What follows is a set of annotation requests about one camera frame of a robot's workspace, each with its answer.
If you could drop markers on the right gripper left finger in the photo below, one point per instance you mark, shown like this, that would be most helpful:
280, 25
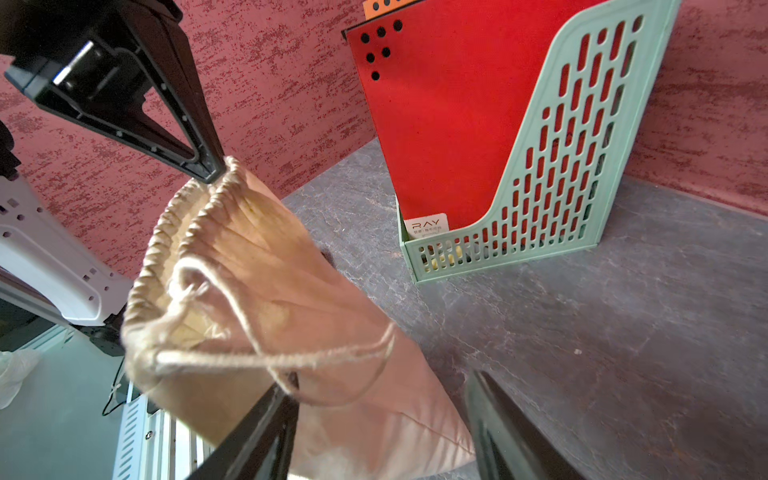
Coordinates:
261, 445

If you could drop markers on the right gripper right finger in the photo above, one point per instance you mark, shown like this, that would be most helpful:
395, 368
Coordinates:
507, 444

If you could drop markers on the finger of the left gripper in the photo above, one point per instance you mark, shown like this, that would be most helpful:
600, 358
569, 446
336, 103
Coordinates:
122, 69

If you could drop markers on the beige drawstring cloth bag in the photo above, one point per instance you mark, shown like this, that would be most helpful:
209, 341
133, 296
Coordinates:
234, 297

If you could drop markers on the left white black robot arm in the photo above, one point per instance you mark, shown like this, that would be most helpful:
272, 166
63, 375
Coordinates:
72, 284

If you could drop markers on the orange folder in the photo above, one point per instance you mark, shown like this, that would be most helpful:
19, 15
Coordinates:
376, 8

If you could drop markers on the green plastic file rack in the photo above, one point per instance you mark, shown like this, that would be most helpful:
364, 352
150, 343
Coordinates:
562, 176

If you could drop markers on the red folder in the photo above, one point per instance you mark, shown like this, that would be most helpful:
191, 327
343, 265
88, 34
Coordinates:
448, 83

